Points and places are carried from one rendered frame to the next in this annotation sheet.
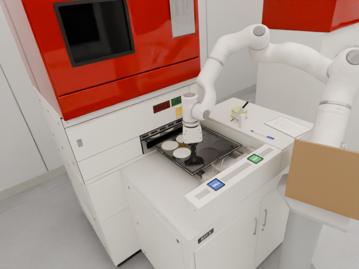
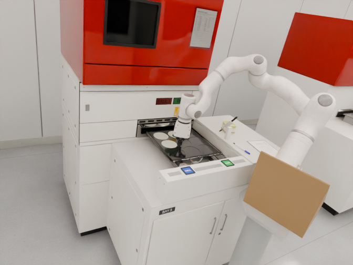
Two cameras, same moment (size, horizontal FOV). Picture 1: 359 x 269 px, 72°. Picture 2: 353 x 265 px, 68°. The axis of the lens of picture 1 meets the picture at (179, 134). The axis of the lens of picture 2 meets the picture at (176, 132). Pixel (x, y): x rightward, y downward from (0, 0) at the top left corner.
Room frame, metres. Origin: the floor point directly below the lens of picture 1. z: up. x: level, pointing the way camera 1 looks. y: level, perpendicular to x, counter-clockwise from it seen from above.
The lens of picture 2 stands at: (-0.32, -0.06, 1.69)
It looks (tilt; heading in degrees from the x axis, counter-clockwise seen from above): 26 degrees down; 1
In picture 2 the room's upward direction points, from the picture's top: 11 degrees clockwise
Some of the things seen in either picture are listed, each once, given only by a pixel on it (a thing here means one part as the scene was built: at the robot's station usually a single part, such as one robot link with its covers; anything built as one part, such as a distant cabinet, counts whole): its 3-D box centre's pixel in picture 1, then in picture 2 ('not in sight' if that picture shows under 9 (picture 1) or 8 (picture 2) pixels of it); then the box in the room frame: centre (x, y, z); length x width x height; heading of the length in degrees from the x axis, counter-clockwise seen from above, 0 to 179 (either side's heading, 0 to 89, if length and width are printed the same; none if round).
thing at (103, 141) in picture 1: (144, 125); (144, 112); (1.27, 0.20, 1.02); 0.82 x 0.03 x 0.40; 125
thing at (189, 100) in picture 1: (190, 107); (187, 105); (1.13, -0.07, 1.17); 0.09 x 0.08 x 0.13; 37
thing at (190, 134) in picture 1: (192, 131); (182, 127); (1.13, -0.07, 1.03); 0.10 x 0.07 x 0.11; 92
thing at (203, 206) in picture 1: (236, 182); (206, 177); (0.86, -0.24, 0.89); 0.55 x 0.09 x 0.14; 125
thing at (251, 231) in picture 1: (218, 208); (187, 207); (1.15, -0.21, 0.41); 0.97 x 0.64 x 0.82; 125
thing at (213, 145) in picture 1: (195, 145); (183, 142); (1.19, -0.09, 0.90); 0.34 x 0.34 x 0.01; 35
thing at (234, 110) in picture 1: (239, 113); (228, 127); (1.34, -0.38, 1.00); 0.07 x 0.07 x 0.07; 20
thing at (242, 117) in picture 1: (240, 116); (227, 128); (1.24, -0.35, 1.03); 0.06 x 0.04 x 0.13; 35
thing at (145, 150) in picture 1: (172, 134); (166, 128); (1.36, 0.04, 0.89); 0.44 x 0.02 x 0.10; 125
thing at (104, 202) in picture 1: (134, 178); (120, 162); (1.55, 0.39, 0.41); 0.82 x 0.71 x 0.82; 125
